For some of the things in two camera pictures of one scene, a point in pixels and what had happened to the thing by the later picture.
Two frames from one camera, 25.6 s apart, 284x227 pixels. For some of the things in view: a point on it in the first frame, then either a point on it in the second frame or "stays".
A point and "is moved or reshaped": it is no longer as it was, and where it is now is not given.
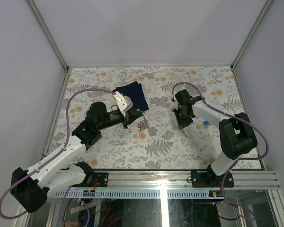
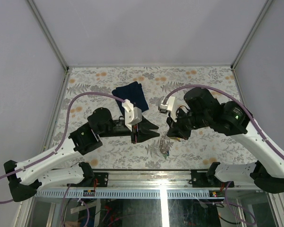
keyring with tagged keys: [144, 123] is moved or reshaped
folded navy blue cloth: [135, 91] stays
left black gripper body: [127, 119] → [134, 133]
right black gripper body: [183, 119] → [182, 129]
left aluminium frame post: [48, 31] stays
